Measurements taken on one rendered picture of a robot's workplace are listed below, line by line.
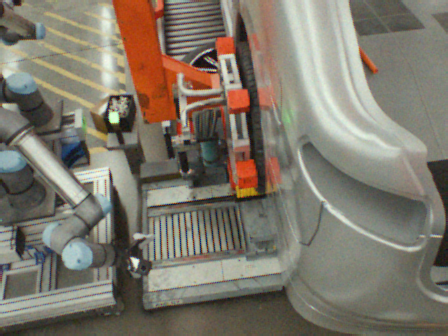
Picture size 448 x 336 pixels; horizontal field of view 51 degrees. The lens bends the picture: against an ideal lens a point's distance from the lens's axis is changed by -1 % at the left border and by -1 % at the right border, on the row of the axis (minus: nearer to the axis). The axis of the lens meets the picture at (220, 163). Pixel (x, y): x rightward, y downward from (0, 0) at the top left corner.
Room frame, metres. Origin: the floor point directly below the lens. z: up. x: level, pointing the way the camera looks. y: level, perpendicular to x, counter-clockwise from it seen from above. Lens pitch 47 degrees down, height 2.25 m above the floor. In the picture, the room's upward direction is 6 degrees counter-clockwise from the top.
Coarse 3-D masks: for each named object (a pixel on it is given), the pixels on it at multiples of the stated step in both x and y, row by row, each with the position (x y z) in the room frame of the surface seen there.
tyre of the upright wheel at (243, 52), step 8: (240, 48) 1.62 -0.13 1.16; (248, 48) 1.59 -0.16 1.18; (240, 56) 1.60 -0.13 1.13; (248, 56) 1.53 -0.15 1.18; (248, 64) 1.49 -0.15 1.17; (248, 72) 1.45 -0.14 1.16; (248, 80) 1.42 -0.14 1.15; (248, 88) 1.40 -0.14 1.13; (256, 96) 1.35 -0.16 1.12; (256, 104) 1.33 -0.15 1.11; (256, 112) 1.31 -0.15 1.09; (256, 120) 1.29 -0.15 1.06; (256, 128) 1.28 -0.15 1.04; (256, 136) 1.26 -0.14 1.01; (256, 144) 1.25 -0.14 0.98; (256, 152) 1.25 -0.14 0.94; (256, 160) 1.26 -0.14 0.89; (256, 168) 1.26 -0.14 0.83; (264, 176) 1.21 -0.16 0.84; (264, 184) 1.22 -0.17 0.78; (264, 192) 1.25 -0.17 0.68
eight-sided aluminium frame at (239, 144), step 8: (224, 56) 1.64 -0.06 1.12; (232, 56) 1.63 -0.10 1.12; (224, 64) 1.58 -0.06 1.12; (232, 64) 1.57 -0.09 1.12; (224, 72) 1.53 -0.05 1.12; (232, 72) 1.56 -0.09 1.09; (224, 80) 1.48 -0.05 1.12; (224, 88) 1.45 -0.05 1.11; (232, 88) 1.42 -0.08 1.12; (240, 88) 1.42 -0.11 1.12; (232, 120) 1.34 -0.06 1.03; (240, 120) 1.36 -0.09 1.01; (232, 128) 1.32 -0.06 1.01; (232, 136) 1.30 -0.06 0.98; (240, 136) 1.31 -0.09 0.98; (248, 136) 1.30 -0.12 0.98; (232, 144) 1.28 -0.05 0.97; (240, 144) 1.27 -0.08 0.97; (248, 144) 1.27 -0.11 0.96; (232, 152) 1.57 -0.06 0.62; (240, 152) 1.56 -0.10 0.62; (248, 152) 1.27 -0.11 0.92; (232, 160) 1.52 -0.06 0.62; (240, 160) 1.51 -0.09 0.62; (232, 168) 1.47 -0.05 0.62; (232, 176) 1.42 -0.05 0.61
